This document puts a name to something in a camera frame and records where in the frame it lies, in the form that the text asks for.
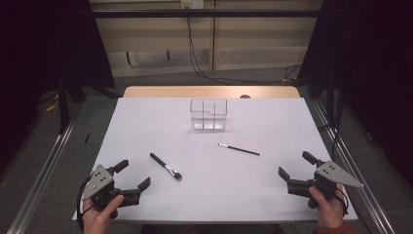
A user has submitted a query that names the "thin black makeup brush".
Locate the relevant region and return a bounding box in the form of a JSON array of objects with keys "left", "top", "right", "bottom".
[{"left": 217, "top": 142, "right": 261, "bottom": 157}]

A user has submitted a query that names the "black right gripper strap cable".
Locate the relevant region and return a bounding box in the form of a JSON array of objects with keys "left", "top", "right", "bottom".
[{"left": 334, "top": 191, "right": 350, "bottom": 216}]

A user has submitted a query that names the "wooden table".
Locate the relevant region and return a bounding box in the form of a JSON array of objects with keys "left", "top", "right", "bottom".
[{"left": 122, "top": 85, "right": 301, "bottom": 99}]

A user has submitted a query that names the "black metal stand post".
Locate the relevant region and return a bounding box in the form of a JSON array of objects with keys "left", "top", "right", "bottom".
[
  {"left": 56, "top": 75, "right": 71, "bottom": 135},
  {"left": 325, "top": 69, "right": 337, "bottom": 160}
]

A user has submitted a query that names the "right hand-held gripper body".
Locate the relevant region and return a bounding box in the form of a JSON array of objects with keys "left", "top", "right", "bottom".
[{"left": 286, "top": 160, "right": 365, "bottom": 210}]

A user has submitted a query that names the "person's right hand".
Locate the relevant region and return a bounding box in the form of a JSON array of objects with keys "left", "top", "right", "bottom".
[{"left": 308, "top": 183, "right": 347, "bottom": 229}]

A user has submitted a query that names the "black left gripper strap cable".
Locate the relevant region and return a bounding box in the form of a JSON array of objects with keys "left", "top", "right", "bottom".
[{"left": 76, "top": 175, "right": 95, "bottom": 230}]

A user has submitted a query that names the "black hanging cable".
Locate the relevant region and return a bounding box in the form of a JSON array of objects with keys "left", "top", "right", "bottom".
[{"left": 185, "top": 6, "right": 303, "bottom": 86}]

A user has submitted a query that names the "person's left hand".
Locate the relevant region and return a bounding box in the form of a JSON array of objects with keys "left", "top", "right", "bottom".
[{"left": 82, "top": 194, "right": 126, "bottom": 234}]

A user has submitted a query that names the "black horizontal frame bar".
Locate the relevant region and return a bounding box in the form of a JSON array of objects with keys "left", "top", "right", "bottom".
[{"left": 92, "top": 9, "right": 325, "bottom": 20}]

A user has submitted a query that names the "white board sheet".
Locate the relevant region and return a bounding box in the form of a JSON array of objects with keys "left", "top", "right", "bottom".
[{"left": 71, "top": 97, "right": 358, "bottom": 225}]

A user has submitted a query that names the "silver metal floor rail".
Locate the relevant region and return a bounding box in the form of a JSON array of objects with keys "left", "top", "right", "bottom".
[
  {"left": 311, "top": 98, "right": 395, "bottom": 234},
  {"left": 6, "top": 106, "right": 84, "bottom": 234}
]

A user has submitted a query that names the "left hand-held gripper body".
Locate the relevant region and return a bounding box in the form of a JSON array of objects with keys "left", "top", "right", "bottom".
[{"left": 81, "top": 164, "right": 143, "bottom": 219}]

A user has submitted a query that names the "dark curtain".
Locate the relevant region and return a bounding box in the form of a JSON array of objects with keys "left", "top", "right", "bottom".
[
  {"left": 0, "top": 0, "right": 115, "bottom": 174},
  {"left": 297, "top": 0, "right": 413, "bottom": 188}
]

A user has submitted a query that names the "white wall outlet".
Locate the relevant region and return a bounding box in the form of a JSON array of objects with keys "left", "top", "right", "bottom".
[{"left": 180, "top": 0, "right": 205, "bottom": 10}]

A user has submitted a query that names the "black gripper strap cable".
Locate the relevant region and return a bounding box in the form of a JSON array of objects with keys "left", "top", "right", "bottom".
[
  {"left": 334, "top": 191, "right": 350, "bottom": 216},
  {"left": 76, "top": 175, "right": 95, "bottom": 230}
]

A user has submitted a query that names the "clear plastic organizer box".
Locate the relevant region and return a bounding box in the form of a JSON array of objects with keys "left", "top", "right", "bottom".
[{"left": 189, "top": 97, "right": 229, "bottom": 132}]

